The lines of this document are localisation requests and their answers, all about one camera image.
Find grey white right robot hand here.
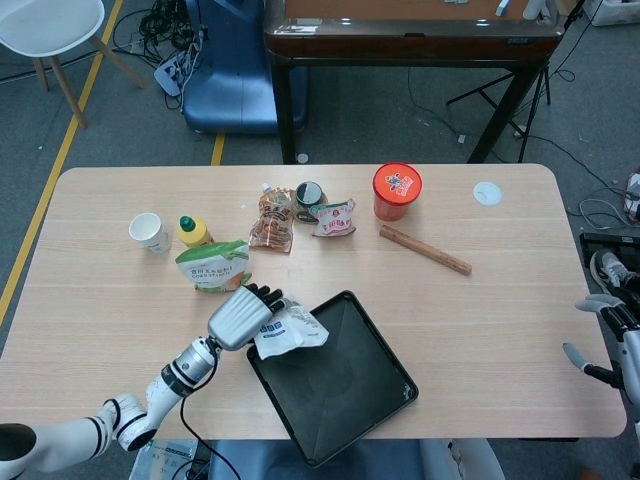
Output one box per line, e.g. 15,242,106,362
562,293,640,396

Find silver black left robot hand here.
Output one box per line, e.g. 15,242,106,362
207,283,289,352

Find white sugar bag blue print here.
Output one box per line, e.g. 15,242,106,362
252,294,331,361

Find brown bread snack packet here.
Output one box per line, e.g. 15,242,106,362
248,182,296,251

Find black rectangular plastic tray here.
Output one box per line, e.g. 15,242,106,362
246,288,420,469

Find pink white snack packet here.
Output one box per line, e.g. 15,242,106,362
308,197,358,238

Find green white corn starch pouch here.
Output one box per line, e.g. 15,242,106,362
174,239,253,293

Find grey white sneaker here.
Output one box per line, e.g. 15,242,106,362
589,249,640,297

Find yellow squeeze bottle green cap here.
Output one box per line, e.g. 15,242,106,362
177,215,215,249

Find black floor platform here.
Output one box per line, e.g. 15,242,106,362
579,231,640,297

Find stacked white paper cups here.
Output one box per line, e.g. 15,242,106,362
128,212,173,255

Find glass spice jar black lid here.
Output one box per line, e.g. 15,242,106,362
293,180,329,224

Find blue robot torso base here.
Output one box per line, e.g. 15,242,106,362
207,438,426,480

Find clear printed plastic bag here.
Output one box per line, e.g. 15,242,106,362
133,439,211,480

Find white robot body cover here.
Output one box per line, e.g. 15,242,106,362
419,437,506,480

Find wooden rolling pin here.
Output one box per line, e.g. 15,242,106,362
379,224,473,276

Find orange red cylindrical tub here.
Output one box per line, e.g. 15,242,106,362
372,161,424,222

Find white round table grommet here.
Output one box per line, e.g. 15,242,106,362
472,181,503,206

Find blue chair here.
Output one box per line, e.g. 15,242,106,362
182,0,309,136

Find white power strip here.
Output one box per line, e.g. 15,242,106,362
153,49,201,97

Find black tripod stand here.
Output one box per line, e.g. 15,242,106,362
446,29,554,164

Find dark wood mahjong table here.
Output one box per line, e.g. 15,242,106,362
263,0,566,165

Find white cardboard box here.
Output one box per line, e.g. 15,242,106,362
592,0,640,27

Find white chair wooden legs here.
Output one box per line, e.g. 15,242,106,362
0,0,149,130

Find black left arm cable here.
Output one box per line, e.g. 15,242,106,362
177,348,254,480

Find black floor cable bundle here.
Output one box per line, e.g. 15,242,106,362
112,0,206,109

